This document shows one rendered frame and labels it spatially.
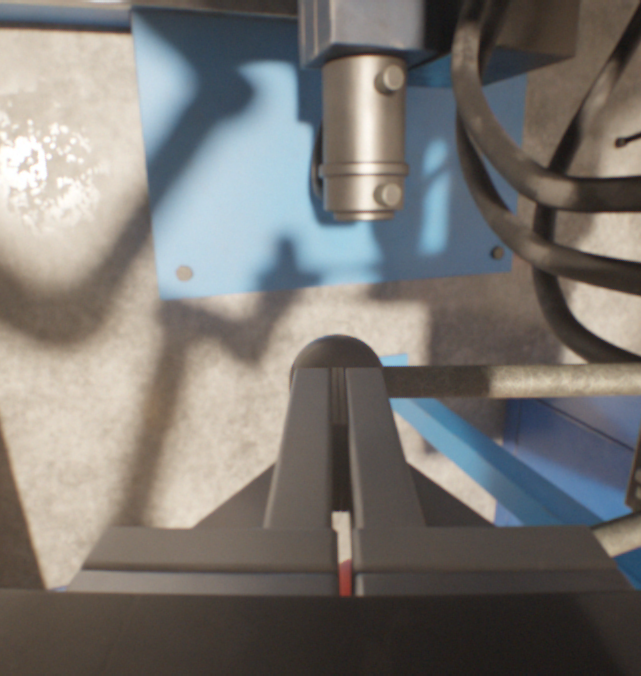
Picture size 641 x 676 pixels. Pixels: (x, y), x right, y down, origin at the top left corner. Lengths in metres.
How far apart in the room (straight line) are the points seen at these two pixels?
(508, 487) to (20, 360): 0.98
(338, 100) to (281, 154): 0.39
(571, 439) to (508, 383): 1.22
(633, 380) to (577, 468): 1.22
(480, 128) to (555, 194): 0.09
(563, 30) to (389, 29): 0.20
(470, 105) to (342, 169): 0.22
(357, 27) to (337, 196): 0.18
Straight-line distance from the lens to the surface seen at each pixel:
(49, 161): 1.10
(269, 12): 1.01
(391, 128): 0.62
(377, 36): 0.60
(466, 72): 0.45
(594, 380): 0.19
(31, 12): 1.09
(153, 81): 0.98
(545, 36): 0.66
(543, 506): 0.82
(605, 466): 1.35
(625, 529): 0.22
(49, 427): 1.21
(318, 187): 0.77
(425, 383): 0.17
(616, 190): 0.32
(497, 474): 0.89
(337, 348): 0.16
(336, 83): 0.63
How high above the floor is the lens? 1.08
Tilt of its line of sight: 65 degrees down
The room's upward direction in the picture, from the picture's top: 130 degrees clockwise
